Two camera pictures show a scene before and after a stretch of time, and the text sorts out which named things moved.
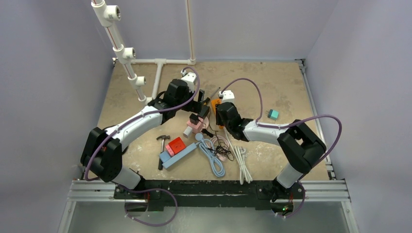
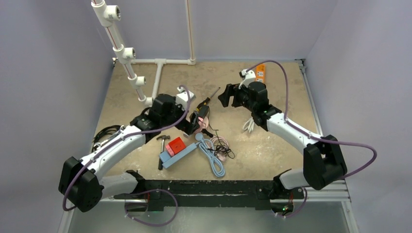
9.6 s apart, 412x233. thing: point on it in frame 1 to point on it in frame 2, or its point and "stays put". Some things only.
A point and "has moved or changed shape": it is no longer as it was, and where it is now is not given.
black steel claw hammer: x=160 y=165 stays put
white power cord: x=245 y=175 has moved or changed shape
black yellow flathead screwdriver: x=207 y=99 stays put
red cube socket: x=177 y=145 stays put
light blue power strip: x=167 y=160 stays put
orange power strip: x=214 y=102 to x=260 y=73
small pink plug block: x=169 y=151 stays put
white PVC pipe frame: x=103 y=15 stays put
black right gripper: x=219 y=113 to x=233 y=96
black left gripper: x=195 y=106 to x=188 y=127
